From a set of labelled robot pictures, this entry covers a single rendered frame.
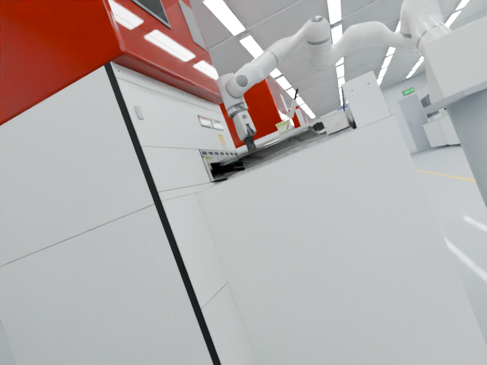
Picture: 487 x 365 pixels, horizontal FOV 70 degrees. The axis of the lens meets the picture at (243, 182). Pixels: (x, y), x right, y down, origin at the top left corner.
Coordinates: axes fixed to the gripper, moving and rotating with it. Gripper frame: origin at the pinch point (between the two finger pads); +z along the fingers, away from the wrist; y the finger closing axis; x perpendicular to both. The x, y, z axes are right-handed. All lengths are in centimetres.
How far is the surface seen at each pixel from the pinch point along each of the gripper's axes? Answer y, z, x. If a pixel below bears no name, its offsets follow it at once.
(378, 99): -49, 4, -24
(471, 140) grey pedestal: -43, 26, -56
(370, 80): -49, -2, -24
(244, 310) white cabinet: -22, 50, 29
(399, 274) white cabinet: -48, 51, -10
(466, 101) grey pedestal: -46, 13, -57
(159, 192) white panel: -37, 8, 42
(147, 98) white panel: -27.2, -21.5, 34.9
